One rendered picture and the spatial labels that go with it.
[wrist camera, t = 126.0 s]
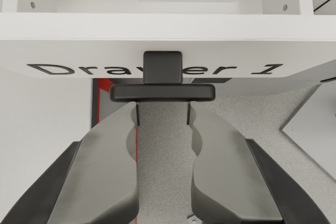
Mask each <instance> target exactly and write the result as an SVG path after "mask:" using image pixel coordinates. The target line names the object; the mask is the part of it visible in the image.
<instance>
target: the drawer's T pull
mask: <svg viewBox="0 0 336 224"><path fill-rule="evenodd" d="M182 82H183V55H182V53H181V52H180V51H145V52H144V54H143V83H144V84H113V85H112V86H110V89H109V99H110V100H111V101H112V102H116V103H129V102H139V103H140V102H190V101H196V102H211V101H214V100H215V98H216V89H215V86H214V85H213V84H209V83H182Z"/></svg>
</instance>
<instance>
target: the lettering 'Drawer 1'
mask: <svg viewBox="0 0 336 224"><path fill-rule="evenodd" d="M27 65H28V66H30V67H32V68H35V69H37V70H40V71H42V72H44V73H47V74H49V75H70V74H74V73H75V71H74V70H72V69H70V68H68V67H65V66H60V65H52V64H27ZM282 65H283V64H267V65H265V67H271V68H269V69H267V70H265V71H263V72H260V73H251V75H263V74H272V73H267V72H269V71H271V70H273V69H275V68H278V67H280V66H282ZM38 66H44V67H57V68H62V69H65V70H67V71H69V72H67V73H51V72H49V71H47V70H45V69H42V68H40V67H38ZM78 68H79V69H81V70H83V71H84V72H86V73H87V74H89V75H93V73H91V72H90V71H88V69H98V68H97V67H86V68H84V67H78ZM104 68H105V69H122V70H108V71H107V73H108V74H111V75H124V74H127V75H131V72H130V71H129V70H128V69H127V68H124V67H104ZM136 68H137V69H139V70H140V71H142V72H143V68H142V67H136ZM236 68H237V67H236V66H233V67H219V68H218V69H217V70H216V71H215V72H214V73H213V75H217V74H218V73H219V72H220V71H222V70H224V69H236ZM189 69H203V70H189ZM207 71H208V68H206V67H188V68H184V69H183V70H182V73H183V74H187V75H201V74H204V72H207ZM113 72H124V73H113ZM188 72H203V73H188Z"/></svg>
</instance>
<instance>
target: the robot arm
mask: <svg viewBox="0 0 336 224"><path fill-rule="evenodd" d="M186 125H189V127H190V128H191V129H192V141H191V148H192V150H193V151H194V152H195V154H196V156H197V157H196V159H195V160H194V162H193V170H192V180H191V209H192V212H193V214H194V215H195V216H196V217H197V218H199V219H200V220H201V221H203V222H204V223H205V224H331V223H330V222H329V220H328V219H327V217H326V216H325V215H324V213H323V212H322V211H321V209H320V208H319V207H318V206H317V204H316V203H315V202H314V201H313V199H312V198H311V197H310V196H309V195H308V194H307V193H306V191H305V190H304V189H303V188H302V187H301V186H300V185H299V184H298V183H297V182H296V181H295V180H294V179H293V178H292V177H291V176H290V175H289V174H288V173H287V172H286V171H285V170H284V169H283V168H282V167H281V166H280V165H279V164H278V163H277V162H276V161H275V160H274V159H273V158H272V157H271V156H270V155H269V154H268V153H267V152H266V151H265V150H264V149H263V148H262V147H261V146H259V145H258V144H257V143H256V142H255V141H254V140H253V139H250V138H245V137H244V136H243V135H242V134H241V133H240V132H239V131H238V130H237V129H236V128H235V127H234V126H233V125H231V124H230V123H229V122H228V121H226V120H225V119H224V118H222V117H221V116H219V115H217V114H216V113H214V112H213V111H211V110H209V109H208V108H206V107H205V106H203V105H202V104H200V103H198V102H197V101H190V102H187V105H186ZM138 126H140V110H139V102H135V101H131V102H129V103H127V104H126V105H124V106H123V107H121V108H120V109H118V110H117V111H115V112H114V113H112V114H111V115H109V116H108V117H106V118H105V119H103V120H102V121H101V122H99V123H98V124H97V125H95V126H94V127H93V128H92V129H91V130H90V131H89V132H88V133H87V134H86V135H85V136H84V137H83V138H82V139H81V140H80V141H73V142H72V143H71V144H70V145H69V146H68V147H67V149H66V150H65V151H64V152H63V153H62V154H61V155H60V156H59V157H58V158H57V159H56V160H55V161H54V162H53V163H52V164H51V165H50V166H49V167H48V168H47V169H46V170H45V172H44V173H43V174H42V175H41V176H40V177H39V178H38V179H37V180H36V181H35V182H34V183H33V184H32V185H31V186H30V187H29V188H28V189H27V190H26V191H25V193H24V194H23V195H22V196H21V197H20V198H19V199H18V201H17V202H16V203H15V204H14V205H13V207H12V208H11V209H10V211H9V212H8V213H7V214H6V216H5V217H4V219H3V220H2V221H1V223H0V224H129V223H130V222H131V221H132V220H134V219H135V218H136V217H137V215H138V213H139V184H138V172H137V163H136V161H135V160H134V159H133V158H132V155H133V153H134V152H135V150H136V148H137V147H136V135H135V129H136V128H137V127H138Z"/></svg>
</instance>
